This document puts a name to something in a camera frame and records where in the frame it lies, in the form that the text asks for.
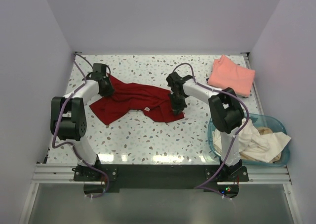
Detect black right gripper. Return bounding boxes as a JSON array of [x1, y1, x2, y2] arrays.
[[168, 92, 187, 117]]

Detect red t shirt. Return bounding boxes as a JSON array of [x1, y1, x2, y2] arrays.
[[89, 76, 184, 125]]

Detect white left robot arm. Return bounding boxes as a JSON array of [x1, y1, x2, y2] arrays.
[[50, 63, 115, 180]]

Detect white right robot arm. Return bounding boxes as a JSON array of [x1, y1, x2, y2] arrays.
[[166, 72, 244, 181]]

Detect folded salmon pink t shirt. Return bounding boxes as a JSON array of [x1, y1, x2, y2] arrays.
[[207, 55, 255, 97]]

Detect teal plastic laundry basket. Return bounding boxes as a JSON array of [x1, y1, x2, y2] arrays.
[[207, 113, 290, 167]]

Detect cream t shirt in basket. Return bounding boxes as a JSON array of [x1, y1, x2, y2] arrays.
[[212, 117, 292, 163]]

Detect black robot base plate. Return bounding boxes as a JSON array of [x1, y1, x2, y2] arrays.
[[72, 162, 249, 197]]

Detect aluminium frame rail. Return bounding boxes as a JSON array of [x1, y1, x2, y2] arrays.
[[31, 164, 292, 184]]

